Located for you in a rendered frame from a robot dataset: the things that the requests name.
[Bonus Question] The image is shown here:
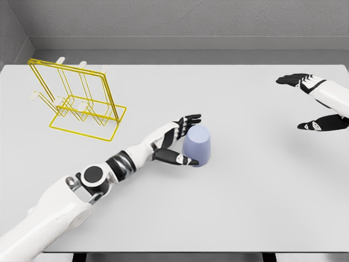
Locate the yellow wire cup holder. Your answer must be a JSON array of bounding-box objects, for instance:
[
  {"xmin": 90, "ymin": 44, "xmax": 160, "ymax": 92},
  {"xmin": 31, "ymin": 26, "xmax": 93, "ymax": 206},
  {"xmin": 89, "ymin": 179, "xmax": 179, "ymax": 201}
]
[{"xmin": 27, "ymin": 56, "xmax": 128, "ymax": 142}]

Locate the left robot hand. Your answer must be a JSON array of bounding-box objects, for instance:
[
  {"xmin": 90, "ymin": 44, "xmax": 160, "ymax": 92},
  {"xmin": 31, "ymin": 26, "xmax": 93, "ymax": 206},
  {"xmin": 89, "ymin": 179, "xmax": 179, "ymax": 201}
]
[{"xmin": 149, "ymin": 114, "xmax": 202, "ymax": 167}]

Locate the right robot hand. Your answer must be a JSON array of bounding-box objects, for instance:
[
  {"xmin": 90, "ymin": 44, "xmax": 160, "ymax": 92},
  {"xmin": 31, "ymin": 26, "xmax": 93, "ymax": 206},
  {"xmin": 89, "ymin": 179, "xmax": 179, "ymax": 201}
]
[{"xmin": 275, "ymin": 73, "xmax": 349, "ymax": 131}]

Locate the lavender cup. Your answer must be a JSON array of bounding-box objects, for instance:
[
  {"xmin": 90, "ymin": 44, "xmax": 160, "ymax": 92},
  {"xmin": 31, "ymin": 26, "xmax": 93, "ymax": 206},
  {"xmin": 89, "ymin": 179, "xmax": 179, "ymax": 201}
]
[{"xmin": 182, "ymin": 125, "xmax": 212, "ymax": 168}]

